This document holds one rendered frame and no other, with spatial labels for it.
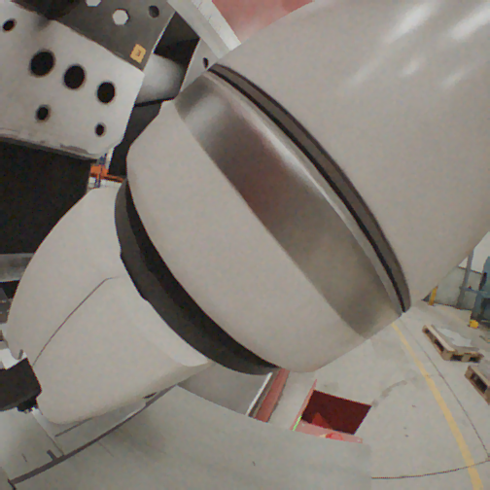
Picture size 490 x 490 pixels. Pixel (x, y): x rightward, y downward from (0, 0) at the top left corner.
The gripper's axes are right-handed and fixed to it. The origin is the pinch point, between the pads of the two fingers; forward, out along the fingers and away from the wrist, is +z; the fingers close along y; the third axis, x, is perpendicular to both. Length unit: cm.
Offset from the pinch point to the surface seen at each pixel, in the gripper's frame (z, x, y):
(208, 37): -23.1, -23.2, -10.9
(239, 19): -29.6, -28.9, -15.6
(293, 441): -7.9, 12.8, -7.1
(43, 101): -12.0, -13.0, 2.9
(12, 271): -0.6, -8.9, 1.9
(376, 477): 24, 129, -81
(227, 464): -5.5, 10.1, -2.8
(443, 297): -217, 375, -744
